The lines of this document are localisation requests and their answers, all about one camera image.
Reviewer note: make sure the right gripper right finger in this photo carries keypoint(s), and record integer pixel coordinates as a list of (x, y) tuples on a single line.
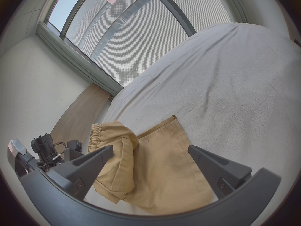
[(224, 175)]

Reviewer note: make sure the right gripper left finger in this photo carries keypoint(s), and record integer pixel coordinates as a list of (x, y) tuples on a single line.
[(70, 180)]

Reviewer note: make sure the tan shorts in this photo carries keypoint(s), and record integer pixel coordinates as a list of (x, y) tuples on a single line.
[(160, 163)]

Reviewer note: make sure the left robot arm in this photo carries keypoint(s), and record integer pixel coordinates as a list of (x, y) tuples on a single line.
[(42, 145)]

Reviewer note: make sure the bed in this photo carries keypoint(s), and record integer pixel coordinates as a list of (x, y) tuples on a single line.
[(211, 79)]

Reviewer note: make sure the grey-green curtain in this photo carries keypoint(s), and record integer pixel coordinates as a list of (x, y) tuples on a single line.
[(237, 6), (77, 58)]

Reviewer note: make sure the window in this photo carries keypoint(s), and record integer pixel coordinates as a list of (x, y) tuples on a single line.
[(141, 32)]

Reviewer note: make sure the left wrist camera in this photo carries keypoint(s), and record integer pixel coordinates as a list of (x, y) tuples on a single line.
[(75, 146)]

